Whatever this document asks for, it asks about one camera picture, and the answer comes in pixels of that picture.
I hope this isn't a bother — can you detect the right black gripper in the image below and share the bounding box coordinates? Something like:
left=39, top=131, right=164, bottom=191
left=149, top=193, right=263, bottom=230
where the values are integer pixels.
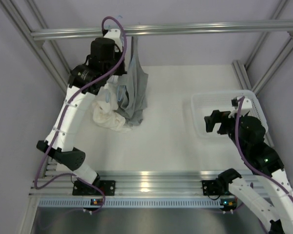
left=204, top=109, right=248, bottom=153

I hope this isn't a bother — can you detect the grey tank top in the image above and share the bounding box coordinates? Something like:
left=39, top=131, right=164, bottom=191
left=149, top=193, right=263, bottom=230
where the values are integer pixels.
left=116, top=55, right=149, bottom=127

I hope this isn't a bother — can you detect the light blue wire hanger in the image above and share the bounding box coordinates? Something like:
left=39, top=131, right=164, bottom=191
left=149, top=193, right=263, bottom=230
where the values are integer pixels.
left=116, top=85, right=127, bottom=102
left=105, top=85, right=111, bottom=103

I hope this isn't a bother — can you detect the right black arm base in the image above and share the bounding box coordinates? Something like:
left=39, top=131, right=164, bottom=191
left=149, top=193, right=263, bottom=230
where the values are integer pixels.
left=201, top=179, right=230, bottom=196

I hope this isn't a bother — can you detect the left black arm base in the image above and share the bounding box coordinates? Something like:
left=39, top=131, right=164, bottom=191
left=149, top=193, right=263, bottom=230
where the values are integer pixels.
left=72, top=179, right=116, bottom=196

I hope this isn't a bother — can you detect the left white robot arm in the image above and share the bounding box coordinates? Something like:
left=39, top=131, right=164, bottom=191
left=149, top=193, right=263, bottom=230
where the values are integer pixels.
left=37, top=36, right=127, bottom=195

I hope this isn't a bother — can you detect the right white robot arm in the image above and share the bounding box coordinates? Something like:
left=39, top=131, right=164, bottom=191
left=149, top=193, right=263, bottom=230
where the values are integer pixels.
left=204, top=110, right=293, bottom=234

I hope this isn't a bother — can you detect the white tank top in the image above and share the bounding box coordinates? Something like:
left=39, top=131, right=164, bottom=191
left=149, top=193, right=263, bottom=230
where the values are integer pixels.
left=92, top=76, right=132, bottom=133

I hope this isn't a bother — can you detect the white plastic basket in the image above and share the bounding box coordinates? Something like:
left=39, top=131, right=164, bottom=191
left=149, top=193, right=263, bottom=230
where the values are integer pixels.
left=190, top=90, right=268, bottom=138

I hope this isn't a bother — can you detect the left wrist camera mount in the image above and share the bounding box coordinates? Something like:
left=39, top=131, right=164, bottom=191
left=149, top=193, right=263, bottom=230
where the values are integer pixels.
left=103, top=29, right=122, bottom=47

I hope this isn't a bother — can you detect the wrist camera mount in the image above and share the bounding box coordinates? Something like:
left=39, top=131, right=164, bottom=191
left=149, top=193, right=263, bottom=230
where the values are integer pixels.
left=103, top=29, right=122, bottom=47
left=229, top=96, right=252, bottom=117

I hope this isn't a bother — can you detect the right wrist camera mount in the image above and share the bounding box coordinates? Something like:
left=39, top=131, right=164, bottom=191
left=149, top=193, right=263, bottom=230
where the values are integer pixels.
left=229, top=96, right=252, bottom=117

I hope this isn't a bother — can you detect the aluminium frame post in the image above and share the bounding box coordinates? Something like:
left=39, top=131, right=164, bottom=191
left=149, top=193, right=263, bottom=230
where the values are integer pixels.
left=247, top=34, right=293, bottom=96

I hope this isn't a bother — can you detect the aluminium hanging rail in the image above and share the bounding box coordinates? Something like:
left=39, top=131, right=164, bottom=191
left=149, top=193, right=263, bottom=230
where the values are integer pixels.
left=30, top=19, right=293, bottom=41

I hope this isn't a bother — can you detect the grey slotted cable duct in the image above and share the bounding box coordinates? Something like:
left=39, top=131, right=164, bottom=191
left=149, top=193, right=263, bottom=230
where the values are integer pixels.
left=38, top=198, right=235, bottom=208

